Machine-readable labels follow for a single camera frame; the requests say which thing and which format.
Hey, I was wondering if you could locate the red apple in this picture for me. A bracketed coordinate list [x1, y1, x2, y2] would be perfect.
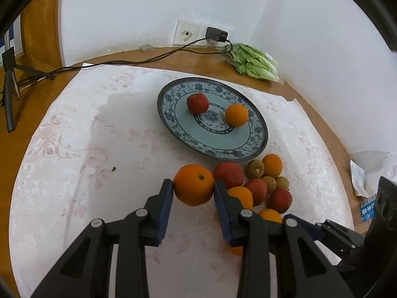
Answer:
[186, 93, 209, 115]
[213, 162, 244, 189]
[244, 178, 268, 207]
[266, 189, 293, 214]

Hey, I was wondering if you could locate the brown kiwi back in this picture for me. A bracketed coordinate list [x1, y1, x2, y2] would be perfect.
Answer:
[245, 159, 265, 179]

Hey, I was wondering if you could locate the large front orange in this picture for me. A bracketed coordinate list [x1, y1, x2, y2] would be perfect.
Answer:
[225, 104, 249, 127]

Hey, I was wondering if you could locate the blue white packet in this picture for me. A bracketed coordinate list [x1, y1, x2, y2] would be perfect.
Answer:
[359, 194, 377, 222]

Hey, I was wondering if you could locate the white paper packet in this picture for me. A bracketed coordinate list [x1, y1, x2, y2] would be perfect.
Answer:
[350, 160, 370, 198]

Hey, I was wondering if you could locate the pink floral tablecloth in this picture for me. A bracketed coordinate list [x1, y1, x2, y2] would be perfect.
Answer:
[9, 66, 353, 297]

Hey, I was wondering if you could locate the blue white patterned plate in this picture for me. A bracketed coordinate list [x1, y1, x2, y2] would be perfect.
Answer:
[157, 77, 268, 161]

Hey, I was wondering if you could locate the bagged green lettuce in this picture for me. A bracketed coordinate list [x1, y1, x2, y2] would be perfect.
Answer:
[223, 44, 281, 83]

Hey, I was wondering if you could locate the black tripod stand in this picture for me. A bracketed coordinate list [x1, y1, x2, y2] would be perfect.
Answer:
[1, 47, 55, 133]

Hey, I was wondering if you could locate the black power adapter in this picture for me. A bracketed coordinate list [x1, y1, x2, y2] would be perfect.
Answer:
[205, 27, 228, 42]

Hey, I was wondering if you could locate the small grey block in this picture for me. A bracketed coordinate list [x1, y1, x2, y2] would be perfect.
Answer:
[139, 44, 154, 52]

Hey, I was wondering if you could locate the black power cable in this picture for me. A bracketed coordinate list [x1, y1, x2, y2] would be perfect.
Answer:
[46, 35, 234, 78]

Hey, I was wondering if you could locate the white wall outlet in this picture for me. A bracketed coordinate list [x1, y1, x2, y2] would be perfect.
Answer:
[197, 24, 233, 48]

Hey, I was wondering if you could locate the white wall socket plate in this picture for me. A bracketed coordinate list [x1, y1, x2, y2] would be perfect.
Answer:
[173, 20, 200, 46]

